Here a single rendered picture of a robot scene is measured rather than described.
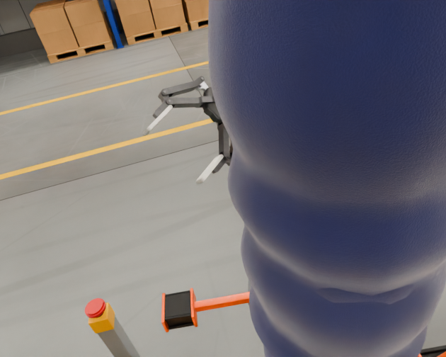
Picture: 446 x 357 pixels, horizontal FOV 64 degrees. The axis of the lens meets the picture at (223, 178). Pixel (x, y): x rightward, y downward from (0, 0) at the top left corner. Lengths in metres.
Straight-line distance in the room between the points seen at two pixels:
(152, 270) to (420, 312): 2.44
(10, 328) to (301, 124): 2.85
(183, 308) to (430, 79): 0.85
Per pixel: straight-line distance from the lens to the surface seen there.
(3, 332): 2.99
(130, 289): 2.72
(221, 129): 0.73
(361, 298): 0.37
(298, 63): 0.21
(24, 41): 9.02
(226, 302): 0.99
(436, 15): 0.21
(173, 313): 0.98
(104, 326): 1.41
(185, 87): 0.72
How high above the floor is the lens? 2.07
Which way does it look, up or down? 38 degrees down
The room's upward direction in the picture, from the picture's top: 11 degrees counter-clockwise
